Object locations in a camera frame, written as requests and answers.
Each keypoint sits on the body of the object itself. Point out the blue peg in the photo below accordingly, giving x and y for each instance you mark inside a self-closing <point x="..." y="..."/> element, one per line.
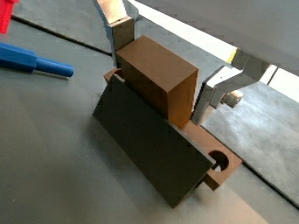
<point x="21" y="59"/>

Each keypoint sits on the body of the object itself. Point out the black angle fixture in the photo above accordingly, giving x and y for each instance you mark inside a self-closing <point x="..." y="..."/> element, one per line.
<point x="170" y="159"/>

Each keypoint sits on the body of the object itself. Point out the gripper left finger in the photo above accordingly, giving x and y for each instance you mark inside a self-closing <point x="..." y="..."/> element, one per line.
<point x="121" y="25"/>

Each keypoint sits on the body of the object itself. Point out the red peg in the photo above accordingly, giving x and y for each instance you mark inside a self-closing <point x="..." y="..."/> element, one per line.
<point x="7" y="6"/>

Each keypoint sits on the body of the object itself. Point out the brown T-shaped block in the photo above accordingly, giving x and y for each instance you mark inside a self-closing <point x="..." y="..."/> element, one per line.
<point x="165" y="80"/>

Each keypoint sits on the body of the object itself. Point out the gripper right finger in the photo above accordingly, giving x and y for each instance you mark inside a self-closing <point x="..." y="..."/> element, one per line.
<point x="245" y="71"/>

